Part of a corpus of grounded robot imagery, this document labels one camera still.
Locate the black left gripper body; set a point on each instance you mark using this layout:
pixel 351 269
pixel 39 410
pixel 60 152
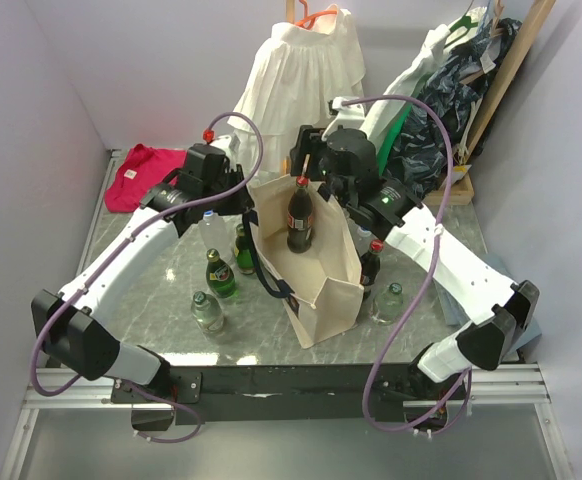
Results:
pixel 229 180

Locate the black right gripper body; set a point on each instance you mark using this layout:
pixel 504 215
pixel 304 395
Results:
pixel 311 143

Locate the clear plastic bottle blue cap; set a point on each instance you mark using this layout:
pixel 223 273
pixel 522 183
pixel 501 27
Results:
pixel 362 238
pixel 215 235

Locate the large cola bottle red cap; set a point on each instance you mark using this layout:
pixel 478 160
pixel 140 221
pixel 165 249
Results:
pixel 300 217

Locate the beige canvas tote bag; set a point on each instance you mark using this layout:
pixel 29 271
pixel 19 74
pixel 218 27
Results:
pixel 320 288

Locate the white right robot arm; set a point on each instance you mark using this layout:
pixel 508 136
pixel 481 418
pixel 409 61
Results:
pixel 499 310

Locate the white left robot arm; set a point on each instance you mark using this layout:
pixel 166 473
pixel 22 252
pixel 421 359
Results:
pixel 70 325

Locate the green garment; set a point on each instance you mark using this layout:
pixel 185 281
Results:
pixel 390 138

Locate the white shirt on hanger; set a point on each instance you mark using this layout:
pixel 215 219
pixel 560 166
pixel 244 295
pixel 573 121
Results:
pixel 430 58

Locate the folded pink shirt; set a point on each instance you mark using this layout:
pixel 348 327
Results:
pixel 143 168

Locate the dark blue patterned garment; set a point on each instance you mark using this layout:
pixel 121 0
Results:
pixel 436 125

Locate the green glass bottle gold cap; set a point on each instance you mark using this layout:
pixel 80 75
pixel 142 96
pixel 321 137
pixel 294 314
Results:
pixel 241 251

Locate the white ruffled dress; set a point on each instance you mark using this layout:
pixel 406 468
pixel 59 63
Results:
pixel 295 73

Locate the green glass bottle labelled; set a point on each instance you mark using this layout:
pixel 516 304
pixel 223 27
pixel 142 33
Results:
pixel 219 275

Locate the small cola bottle red cap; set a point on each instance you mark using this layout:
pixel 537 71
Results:
pixel 370 266

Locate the wooden clothes rack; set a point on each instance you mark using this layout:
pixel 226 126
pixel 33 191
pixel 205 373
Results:
pixel 462 191

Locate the clear glass bottle green cap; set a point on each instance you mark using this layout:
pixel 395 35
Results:
pixel 207 312
pixel 387 305

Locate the orange clothes hanger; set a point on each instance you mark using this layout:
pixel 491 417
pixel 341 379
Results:
pixel 309 19

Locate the green clothes hanger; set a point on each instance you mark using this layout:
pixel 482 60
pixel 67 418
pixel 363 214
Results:
pixel 460 29

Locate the folded light blue cloth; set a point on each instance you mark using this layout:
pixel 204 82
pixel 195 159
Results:
pixel 456 317

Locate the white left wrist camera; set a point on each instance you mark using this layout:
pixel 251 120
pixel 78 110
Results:
pixel 229 143

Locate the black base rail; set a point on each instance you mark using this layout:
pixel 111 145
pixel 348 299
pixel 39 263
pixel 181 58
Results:
pixel 205 394

